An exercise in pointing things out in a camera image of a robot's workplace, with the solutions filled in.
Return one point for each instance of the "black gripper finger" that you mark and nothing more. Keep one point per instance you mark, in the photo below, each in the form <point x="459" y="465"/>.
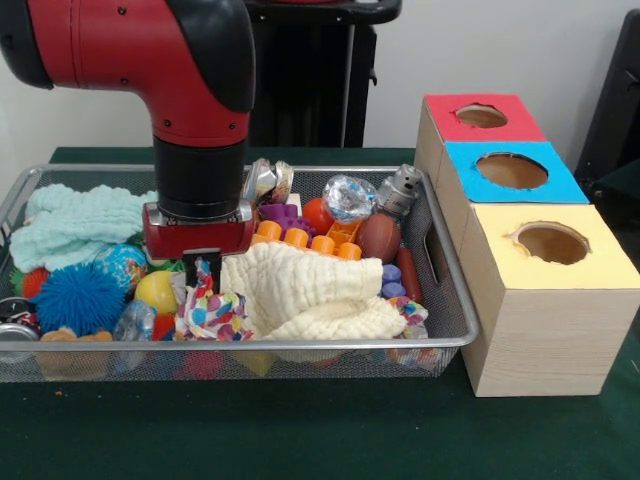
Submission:
<point x="192" y="272"/>
<point x="216" y="272"/>

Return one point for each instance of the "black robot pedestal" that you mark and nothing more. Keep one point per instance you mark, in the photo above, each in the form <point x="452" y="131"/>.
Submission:
<point x="310" y="75"/>

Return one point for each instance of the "cream muslin cloth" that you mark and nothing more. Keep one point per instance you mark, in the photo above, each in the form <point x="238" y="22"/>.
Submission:
<point x="310" y="285"/>

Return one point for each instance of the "globe print ball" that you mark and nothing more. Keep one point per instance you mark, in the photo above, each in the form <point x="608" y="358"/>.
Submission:
<point x="122" y="265"/>

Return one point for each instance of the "dark green tablecloth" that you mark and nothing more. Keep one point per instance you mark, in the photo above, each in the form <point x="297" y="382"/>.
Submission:
<point x="300" y="430"/>

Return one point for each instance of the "wooden box with three holes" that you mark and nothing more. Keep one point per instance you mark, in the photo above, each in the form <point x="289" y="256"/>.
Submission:
<point x="550" y="340"/>

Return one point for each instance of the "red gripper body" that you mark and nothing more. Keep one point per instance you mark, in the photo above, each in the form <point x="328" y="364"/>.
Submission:
<point x="200" y="237"/>

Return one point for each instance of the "black chair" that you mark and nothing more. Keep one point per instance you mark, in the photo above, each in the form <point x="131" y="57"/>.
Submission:
<point x="620" y="100"/>

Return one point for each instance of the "mint green muslin cloth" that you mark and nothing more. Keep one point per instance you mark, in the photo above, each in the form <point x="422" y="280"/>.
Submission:
<point x="75" y="220"/>

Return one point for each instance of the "crumpled clear plastic packet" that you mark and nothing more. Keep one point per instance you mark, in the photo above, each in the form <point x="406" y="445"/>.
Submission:
<point x="347" y="197"/>

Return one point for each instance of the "silver toy robot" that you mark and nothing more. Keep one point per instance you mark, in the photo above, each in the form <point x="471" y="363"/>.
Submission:
<point x="397" y="197"/>

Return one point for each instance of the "orange toy building block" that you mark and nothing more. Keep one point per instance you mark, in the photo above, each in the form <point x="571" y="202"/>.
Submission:
<point x="310" y="240"/>

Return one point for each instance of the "colourful dotted cloth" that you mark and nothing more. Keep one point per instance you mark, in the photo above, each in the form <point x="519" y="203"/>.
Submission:
<point x="410" y="312"/>
<point x="210" y="310"/>

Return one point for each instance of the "brown toy football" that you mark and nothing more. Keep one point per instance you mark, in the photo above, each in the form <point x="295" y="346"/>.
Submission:
<point x="377" y="240"/>

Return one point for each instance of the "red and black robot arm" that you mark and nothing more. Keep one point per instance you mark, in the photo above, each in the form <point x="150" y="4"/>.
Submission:
<point x="200" y="75"/>

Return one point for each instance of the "yellow tennis ball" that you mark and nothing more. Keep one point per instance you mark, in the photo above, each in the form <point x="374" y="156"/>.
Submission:
<point x="155" y="299"/>

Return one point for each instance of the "blue spiky rubber ball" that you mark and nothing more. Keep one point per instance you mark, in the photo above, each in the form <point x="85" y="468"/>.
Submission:
<point x="77" y="300"/>

